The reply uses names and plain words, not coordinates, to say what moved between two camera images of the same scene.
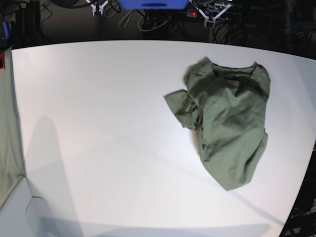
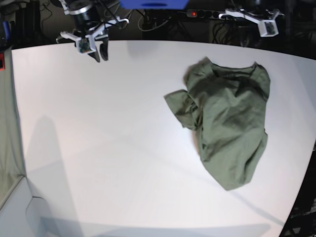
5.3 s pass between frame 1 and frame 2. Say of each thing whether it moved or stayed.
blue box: stayed
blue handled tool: stayed
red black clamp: stayed
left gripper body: moved
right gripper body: moved
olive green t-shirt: stayed
